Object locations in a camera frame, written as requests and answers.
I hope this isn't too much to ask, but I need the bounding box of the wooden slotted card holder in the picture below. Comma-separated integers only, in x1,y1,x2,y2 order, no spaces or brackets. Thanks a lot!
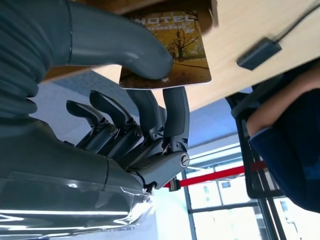
42,0,220,84

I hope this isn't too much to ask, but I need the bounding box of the black external drive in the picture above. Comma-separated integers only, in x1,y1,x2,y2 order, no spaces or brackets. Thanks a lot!
235,37,283,71

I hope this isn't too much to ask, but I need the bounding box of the chrome stanchion post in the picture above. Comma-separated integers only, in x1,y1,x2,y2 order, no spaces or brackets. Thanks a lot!
168,177,182,193

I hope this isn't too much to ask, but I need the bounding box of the person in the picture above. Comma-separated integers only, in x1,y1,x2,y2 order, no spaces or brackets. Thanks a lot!
246,61,320,215

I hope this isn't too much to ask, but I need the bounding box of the black mesh office chair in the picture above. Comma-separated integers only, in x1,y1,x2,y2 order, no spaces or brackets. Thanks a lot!
225,74,285,200

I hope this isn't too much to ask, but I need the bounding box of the red barrier belt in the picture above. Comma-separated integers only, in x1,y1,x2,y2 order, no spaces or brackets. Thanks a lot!
163,161,267,189

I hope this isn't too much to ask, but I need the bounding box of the dark window frame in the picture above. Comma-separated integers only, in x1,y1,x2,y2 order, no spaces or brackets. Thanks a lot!
182,142,288,240

